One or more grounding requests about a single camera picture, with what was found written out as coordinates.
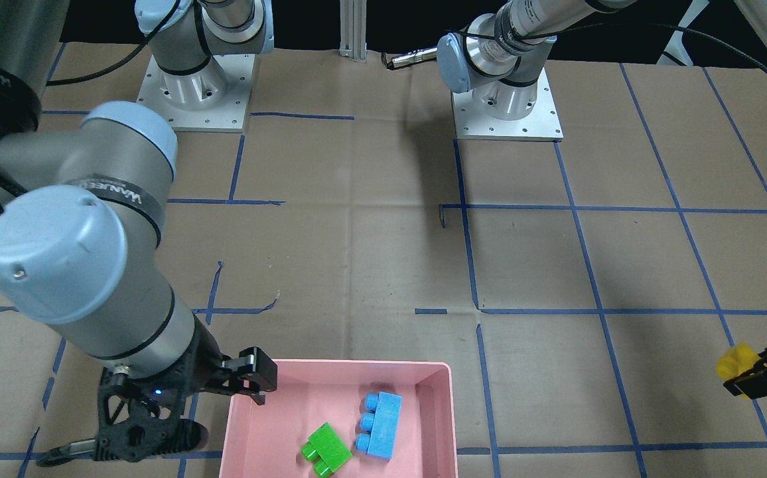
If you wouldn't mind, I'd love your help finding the blue toy block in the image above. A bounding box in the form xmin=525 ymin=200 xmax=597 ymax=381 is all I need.
xmin=354 ymin=392 xmax=403 ymax=460

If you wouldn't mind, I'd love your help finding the yellow toy block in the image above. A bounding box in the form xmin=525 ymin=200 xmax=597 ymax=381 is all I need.
xmin=715 ymin=343 xmax=762 ymax=386

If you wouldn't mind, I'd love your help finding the brown paper table cover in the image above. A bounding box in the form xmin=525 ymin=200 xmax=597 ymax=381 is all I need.
xmin=0 ymin=41 xmax=767 ymax=478

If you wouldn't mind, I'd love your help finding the green toy block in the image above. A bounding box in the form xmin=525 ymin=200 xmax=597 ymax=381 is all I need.
xmin=301 ymin=422 xmax=353 ymax=477

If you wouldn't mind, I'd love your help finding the pink plastic box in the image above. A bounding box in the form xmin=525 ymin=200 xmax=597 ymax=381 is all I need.
xmin=219 ymin=359 xmax=458 ymax=477

